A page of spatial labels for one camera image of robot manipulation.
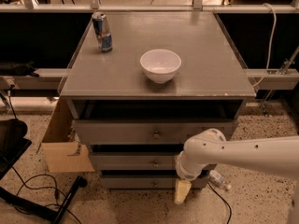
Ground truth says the cardboard box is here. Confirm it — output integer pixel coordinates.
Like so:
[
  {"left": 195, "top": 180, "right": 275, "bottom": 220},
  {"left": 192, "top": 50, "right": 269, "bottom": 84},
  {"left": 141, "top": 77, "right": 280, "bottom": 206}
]
[{"left": 40, "top": 99, "right": 94, "bottom": 173}]

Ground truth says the metal frame railing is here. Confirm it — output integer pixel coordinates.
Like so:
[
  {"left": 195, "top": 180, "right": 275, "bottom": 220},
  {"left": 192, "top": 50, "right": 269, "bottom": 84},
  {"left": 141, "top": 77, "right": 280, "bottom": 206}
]
[{"left": 0, "top": 0, "right": 298, "bottom": 90}]

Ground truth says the blue silver drink can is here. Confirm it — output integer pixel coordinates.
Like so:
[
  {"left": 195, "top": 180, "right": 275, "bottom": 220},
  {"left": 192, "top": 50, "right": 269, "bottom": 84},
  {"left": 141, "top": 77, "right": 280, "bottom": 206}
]
[{"left": 92, "top": 12, "right": 113, "bottom": 52}]

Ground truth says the white hanging cable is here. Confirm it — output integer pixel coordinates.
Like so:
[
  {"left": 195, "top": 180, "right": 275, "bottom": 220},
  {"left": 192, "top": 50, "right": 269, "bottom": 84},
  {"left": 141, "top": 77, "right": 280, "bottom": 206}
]
[{"left": 251, "top": 2, "right": 278, "bottom": 89}]

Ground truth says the black cloth on rail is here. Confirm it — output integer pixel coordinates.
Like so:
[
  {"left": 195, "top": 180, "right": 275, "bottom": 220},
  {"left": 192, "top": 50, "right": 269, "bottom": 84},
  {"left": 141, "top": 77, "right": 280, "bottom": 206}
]
[{"left": 0, "top": 62, "right": 39, "bottom": 77}]

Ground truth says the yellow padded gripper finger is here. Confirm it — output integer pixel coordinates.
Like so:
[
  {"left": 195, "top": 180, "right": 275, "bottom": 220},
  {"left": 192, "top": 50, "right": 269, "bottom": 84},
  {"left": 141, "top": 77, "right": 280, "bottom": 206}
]
[{"left": 174, "top": 179, "right": 192, "bottom": 204}]

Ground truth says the grey drawer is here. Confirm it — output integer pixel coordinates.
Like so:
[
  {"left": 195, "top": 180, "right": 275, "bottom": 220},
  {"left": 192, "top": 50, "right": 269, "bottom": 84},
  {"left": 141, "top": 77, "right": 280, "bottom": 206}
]
[
  {"left": 89, "top": 152, "right": 177, "bottom": 171},
  {"left": 98, "top": 170, "right": 210, "bottom": 190},
  {"left": 73, "top": 119, "right": 238, "bottom": 145}
]

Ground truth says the grey drawer cabinet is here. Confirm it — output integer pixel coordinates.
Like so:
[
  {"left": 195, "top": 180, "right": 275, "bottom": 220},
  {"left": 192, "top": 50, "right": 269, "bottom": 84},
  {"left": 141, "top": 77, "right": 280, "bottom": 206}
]
[{"left": 58, "top": 10, "right": 257, "bottom": 190}]

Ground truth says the black floor cable right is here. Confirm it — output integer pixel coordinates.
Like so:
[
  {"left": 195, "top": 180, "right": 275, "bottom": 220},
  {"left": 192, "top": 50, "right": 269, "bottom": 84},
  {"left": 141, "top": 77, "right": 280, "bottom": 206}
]
[{"left": 206, "top": 183, "right": 233, "bottom": 224}]

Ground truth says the grey top drawer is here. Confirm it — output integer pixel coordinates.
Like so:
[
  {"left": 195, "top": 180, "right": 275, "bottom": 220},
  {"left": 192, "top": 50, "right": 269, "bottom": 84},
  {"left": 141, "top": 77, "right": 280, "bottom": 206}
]
[{"left": 73, "top": 119, "right": 238, "bottom": 145}]

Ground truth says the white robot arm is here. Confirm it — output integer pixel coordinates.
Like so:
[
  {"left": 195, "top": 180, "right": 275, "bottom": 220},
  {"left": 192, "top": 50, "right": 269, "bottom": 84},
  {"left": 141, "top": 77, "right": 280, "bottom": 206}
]
[{"left": 174, "top": 129, "right": 299, "bottom": 204}]

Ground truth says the black bag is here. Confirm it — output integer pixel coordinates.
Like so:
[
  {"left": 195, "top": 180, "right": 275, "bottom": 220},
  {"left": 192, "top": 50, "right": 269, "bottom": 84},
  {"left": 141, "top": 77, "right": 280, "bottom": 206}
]
[{"left": 0, "top": 119, "right": 32, "bottom": 179}]

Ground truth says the black stand with cable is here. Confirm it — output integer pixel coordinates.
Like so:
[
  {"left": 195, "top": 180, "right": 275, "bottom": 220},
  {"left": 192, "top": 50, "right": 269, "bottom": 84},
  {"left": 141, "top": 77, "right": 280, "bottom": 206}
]
[{"left": 0, "top": 166, "right": 88, "bottom": 224}]

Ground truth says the white bowl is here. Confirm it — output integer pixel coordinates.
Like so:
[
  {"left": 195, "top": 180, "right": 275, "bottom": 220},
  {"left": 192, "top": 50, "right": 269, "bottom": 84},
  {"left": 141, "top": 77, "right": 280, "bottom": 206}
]
[{"left": 140, "top": 49, "right": 181, "bottom": 84}]

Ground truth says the grey bottom drawer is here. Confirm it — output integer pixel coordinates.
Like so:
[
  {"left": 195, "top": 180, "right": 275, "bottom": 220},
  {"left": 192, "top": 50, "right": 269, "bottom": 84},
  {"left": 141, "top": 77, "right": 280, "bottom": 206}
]
[{"left": 98, "top": 170, "right": 210, "bottom": 190}]

